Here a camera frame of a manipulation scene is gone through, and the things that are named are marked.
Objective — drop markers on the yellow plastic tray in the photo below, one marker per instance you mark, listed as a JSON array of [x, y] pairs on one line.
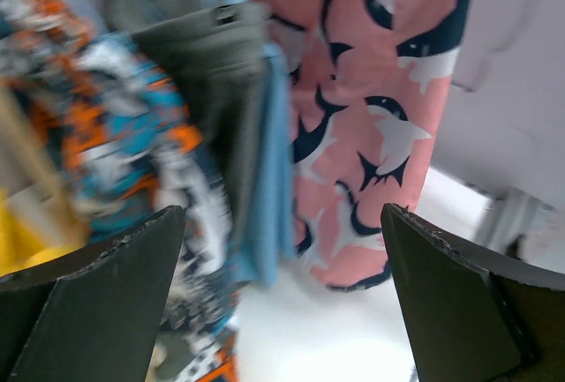
[[22, 246]]

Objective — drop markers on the multicolour patterned shorts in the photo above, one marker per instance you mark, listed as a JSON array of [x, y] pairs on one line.
[[120, 136]]

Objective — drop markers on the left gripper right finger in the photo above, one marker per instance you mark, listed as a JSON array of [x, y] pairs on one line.
[[473, 314]]

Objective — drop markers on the grey shorts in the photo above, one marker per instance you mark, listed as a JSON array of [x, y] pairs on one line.
[[213, 51]]

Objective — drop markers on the pink shark print shorts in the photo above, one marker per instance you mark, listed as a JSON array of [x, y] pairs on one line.
[[369, 81]]

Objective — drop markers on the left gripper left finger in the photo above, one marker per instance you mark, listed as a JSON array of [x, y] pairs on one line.
[[93, 314]]

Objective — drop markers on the light blue shorts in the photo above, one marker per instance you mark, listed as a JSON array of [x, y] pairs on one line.
[[268, 236]]

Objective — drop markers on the wooden clothes rack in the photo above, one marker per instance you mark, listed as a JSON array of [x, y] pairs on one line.
[[38, 166]]

